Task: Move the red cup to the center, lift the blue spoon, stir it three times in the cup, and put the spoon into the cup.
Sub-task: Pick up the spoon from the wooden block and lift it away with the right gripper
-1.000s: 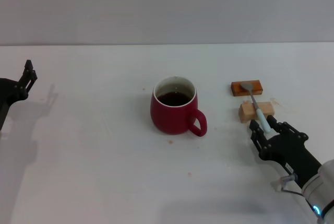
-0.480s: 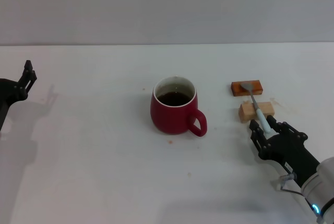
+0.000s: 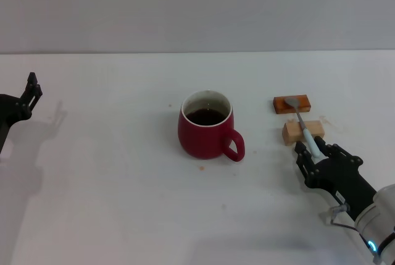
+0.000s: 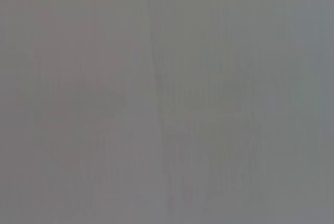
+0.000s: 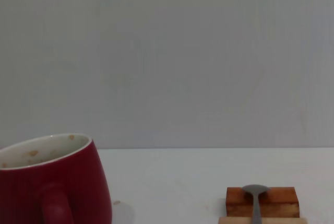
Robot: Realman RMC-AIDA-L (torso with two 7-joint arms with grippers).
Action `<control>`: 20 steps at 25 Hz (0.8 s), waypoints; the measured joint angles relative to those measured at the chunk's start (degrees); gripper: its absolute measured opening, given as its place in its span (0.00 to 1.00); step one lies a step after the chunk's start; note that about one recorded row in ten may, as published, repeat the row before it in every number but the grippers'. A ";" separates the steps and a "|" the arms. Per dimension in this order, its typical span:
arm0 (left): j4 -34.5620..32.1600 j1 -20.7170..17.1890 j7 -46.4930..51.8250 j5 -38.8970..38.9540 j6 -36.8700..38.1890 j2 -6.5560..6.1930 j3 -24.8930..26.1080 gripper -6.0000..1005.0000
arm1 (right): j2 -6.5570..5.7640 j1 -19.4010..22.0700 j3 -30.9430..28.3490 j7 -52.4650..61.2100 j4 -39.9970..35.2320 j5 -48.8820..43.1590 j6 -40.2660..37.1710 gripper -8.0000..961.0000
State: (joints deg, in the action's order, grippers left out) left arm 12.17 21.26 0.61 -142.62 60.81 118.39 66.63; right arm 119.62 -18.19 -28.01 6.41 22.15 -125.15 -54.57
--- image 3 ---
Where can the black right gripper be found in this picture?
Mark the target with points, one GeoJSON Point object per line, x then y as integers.
{"type": "Point", "coordinates": [342, 180]}

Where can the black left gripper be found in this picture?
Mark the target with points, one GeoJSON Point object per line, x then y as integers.
{"type": "Point", "coordinates": [12, 109]}

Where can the red ceramic cup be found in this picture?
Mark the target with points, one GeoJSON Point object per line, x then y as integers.
{"type": "Point", "coordinates": [200, 138]}

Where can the light wooden arch block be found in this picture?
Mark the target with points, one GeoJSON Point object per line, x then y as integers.
{"type": "Point", "coordinates": [291, 132]}

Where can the orange-brown wooden block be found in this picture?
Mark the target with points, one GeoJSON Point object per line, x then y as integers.
{"type": "Point", "coordinates": [304, 106]}

